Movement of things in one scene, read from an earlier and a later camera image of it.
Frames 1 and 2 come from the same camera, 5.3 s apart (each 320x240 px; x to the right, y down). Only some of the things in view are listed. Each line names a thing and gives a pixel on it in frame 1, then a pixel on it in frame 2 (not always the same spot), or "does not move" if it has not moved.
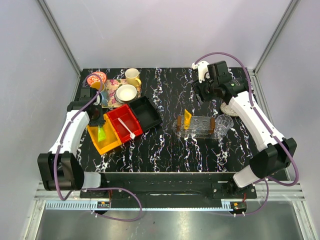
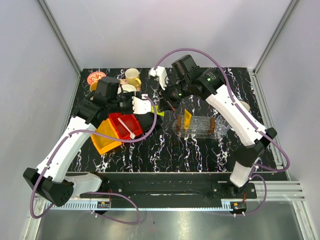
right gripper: x=198 y=85 → x=165 y=84
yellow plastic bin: x=112 y=139 does not move
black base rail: x=221 y=185 does not move
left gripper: x=100 y=121 → x=134 y=97
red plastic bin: x=126 y=115 does not move
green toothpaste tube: x=101 y=135 → x=160 y=113
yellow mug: x=132 y=75 does not move
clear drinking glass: x=224 y=122 does not move
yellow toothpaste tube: x=187 y=117 does not move
